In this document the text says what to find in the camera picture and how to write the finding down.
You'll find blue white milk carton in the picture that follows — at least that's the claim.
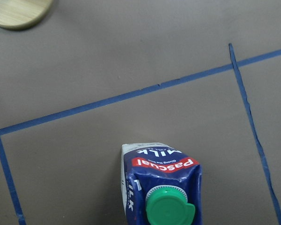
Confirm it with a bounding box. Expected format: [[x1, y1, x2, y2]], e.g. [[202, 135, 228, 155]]
[[121, 142, 203, 225]]

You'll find wooden mug tree stand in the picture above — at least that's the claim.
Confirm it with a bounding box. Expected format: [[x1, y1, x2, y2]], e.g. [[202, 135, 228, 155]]
[[0, 0, 54, 30]]

